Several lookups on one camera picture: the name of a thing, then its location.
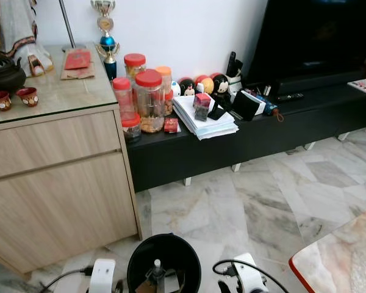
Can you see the clear plastic water bottle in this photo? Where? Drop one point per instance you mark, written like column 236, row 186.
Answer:
column 157, row 268

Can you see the black round rubbish bin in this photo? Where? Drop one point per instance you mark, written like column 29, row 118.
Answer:
column 171, row 250

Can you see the brown cardboard scrap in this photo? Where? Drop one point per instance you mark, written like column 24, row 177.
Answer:
column 174, row 285

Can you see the pink marble table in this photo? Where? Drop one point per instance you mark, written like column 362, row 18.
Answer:
column 341, row 262

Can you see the light wood cabinet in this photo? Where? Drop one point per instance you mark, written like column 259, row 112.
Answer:
column 49, row 183

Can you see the black low TV console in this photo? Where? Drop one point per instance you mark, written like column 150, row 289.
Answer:
column 262, row 134

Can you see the small low red-lid jar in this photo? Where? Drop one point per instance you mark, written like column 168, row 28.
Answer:
column 130, row 128

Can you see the stack of white papers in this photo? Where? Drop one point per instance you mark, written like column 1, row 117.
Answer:
column 201, row 127

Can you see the small red box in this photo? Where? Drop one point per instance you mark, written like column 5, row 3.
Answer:
column 171, row 126

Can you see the small black flat device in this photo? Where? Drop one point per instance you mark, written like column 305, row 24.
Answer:
column 217, row 113

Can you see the black pouch with white edge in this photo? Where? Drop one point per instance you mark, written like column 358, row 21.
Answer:
column 247, row 105

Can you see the dark box with pink top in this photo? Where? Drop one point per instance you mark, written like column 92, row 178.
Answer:
column 202, row 105

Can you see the large red-lid snack jar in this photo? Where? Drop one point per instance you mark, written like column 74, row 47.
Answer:
column 150, row 101

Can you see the slim red-lid plastic jar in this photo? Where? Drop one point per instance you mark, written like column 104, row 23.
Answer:
column 122, row 94

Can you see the black remote control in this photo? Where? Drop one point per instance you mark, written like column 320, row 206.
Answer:
column 290, row 96

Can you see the black mouse plush ball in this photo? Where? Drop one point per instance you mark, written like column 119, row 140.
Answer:
column 221, row 84

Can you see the orange plush ball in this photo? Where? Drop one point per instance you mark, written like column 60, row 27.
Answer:
column 206, row 84

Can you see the black and red plush ball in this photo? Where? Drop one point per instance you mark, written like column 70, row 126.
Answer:
column 187, row 86

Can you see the white plush ball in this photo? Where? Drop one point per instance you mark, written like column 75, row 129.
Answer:
column 175, row 89

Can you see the small red patterned teacup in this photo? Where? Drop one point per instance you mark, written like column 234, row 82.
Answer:
column 0, row 101
column 27, row 96

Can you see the white holder with black remotes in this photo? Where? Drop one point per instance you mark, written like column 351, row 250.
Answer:
column 234, row 76

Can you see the orange-lid plastic jar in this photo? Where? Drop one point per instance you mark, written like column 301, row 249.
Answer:
column 165, row 76

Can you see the brown paper bag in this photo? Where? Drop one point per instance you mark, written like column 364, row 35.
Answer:
column 79, row 74

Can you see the short wide red-lid jar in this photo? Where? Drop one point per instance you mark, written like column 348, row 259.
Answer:
column 134, row 61

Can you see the red envelope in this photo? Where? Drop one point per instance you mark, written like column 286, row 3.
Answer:
column 78, row 59

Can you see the printed magazine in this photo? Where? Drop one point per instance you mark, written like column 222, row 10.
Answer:
column 365, row 86

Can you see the dark iron teapot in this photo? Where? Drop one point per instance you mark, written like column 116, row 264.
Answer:
column 3, row 73

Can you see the silver trophy with blue ball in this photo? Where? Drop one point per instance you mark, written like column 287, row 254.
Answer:
column 107, row 43

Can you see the thin metal lamp pole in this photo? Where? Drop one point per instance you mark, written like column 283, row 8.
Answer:
column 66, row 24

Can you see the black flat television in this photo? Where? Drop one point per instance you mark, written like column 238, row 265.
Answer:
column 311, row 30

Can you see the white-robed figurine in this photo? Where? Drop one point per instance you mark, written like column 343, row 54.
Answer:
column 18, row 24

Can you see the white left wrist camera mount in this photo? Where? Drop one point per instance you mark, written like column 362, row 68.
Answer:
column 102, row 274

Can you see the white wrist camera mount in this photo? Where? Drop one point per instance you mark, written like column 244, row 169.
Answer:
column 102, row 274
column 250, row 274

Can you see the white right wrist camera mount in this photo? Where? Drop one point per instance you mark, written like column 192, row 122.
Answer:
column 250, row 274

